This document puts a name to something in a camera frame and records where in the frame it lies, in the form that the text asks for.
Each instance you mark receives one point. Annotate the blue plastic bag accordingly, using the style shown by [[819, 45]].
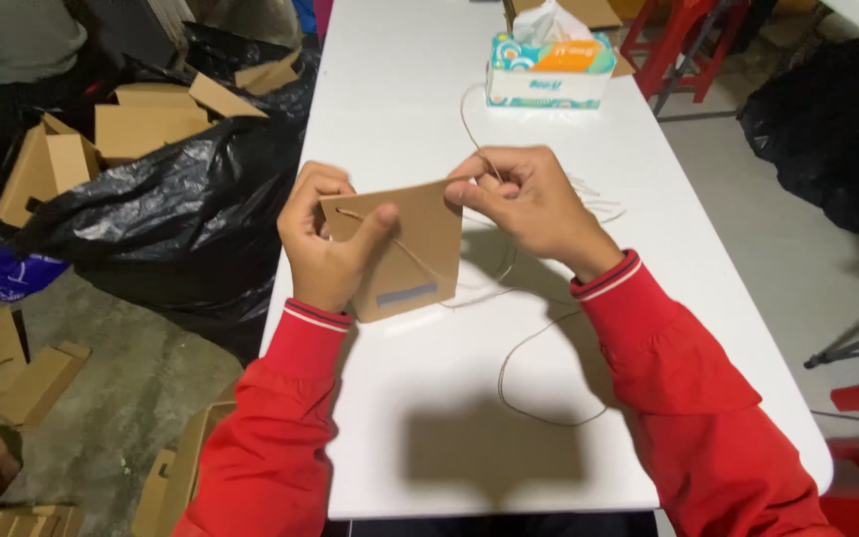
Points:
[[8, 274]]

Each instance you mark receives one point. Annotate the brown paper bag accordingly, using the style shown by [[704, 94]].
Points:
[[418, 239]]

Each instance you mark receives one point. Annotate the person's right hand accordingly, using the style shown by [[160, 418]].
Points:
[[549, 209]]

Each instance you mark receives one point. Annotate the person's left hand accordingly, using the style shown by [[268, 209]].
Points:
[[317, 265]]

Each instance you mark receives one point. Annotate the brown cardboard boxes stack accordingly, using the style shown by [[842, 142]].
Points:
[[176, 470]]

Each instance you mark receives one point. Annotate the black plastic bag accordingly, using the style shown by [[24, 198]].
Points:
[[832, 142]]

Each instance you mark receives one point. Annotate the large black bag with cardboard boxes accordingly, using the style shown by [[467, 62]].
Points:
[[176, 216]]

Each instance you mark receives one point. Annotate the black tripod leg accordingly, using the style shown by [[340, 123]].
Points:
[[858, 344]]

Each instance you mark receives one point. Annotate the heap of folded cardboard boxes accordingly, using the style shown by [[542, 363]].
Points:
[[16, 369]]

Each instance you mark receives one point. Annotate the colourful tissue box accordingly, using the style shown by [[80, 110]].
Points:
[[549, 78]]

